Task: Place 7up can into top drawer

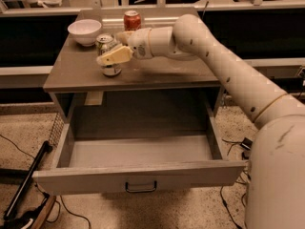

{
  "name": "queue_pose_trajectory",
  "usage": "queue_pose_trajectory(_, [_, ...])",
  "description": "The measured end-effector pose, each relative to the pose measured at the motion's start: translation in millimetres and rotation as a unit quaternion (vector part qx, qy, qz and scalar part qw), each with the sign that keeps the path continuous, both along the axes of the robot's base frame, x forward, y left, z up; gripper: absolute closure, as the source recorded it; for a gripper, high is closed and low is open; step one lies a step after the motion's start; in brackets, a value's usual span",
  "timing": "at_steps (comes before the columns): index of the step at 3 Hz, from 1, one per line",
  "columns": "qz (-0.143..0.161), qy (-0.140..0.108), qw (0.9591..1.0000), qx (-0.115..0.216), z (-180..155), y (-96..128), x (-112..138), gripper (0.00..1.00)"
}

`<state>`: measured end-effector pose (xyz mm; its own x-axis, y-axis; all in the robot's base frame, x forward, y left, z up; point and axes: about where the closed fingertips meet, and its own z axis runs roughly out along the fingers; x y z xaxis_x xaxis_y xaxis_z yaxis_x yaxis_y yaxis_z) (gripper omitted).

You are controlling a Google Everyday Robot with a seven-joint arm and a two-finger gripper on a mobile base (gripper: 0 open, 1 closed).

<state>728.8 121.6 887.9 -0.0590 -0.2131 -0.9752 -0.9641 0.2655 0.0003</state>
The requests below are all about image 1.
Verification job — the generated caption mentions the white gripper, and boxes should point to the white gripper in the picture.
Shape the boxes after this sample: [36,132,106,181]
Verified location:
[96,28,153,66]

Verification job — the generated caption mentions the green 7up can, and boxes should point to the green 7up can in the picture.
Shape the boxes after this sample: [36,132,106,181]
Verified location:
[95,33,122,77]

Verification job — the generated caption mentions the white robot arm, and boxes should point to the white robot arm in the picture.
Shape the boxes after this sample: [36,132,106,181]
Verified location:
[96,14,305,229]

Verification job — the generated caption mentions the red coca-cola can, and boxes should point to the red coca-cola can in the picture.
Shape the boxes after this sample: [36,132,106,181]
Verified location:
[124,10,141,31]

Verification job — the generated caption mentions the open grey top drawer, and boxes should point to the open grey top drawer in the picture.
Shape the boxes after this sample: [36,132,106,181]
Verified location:
[32,89,246,196]

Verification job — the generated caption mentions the white bowl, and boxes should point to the white bowl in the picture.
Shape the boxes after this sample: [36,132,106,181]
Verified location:
[68,19,102,47]

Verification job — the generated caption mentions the grey cabinet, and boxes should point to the grey cabinet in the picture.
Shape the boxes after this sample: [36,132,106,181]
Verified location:
[43,7,233,141]

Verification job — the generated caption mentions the black stand leg left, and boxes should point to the black stand leg left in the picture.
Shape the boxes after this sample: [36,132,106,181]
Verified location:
[4,141,52,221]

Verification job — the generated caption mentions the black power adapter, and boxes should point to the black power adapter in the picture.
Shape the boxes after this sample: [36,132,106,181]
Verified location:
[240,137,253,159]

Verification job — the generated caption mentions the wooden plank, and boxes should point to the wooden plank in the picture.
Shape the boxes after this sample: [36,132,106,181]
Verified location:
[31,196,56,229]

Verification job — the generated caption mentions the black drawer handle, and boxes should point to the black drawer handle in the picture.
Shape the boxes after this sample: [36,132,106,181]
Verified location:
[125,180,157,194]

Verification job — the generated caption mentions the black cables on floor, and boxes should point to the black cables on floor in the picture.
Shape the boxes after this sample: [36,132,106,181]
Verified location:
[219,138,252,229]

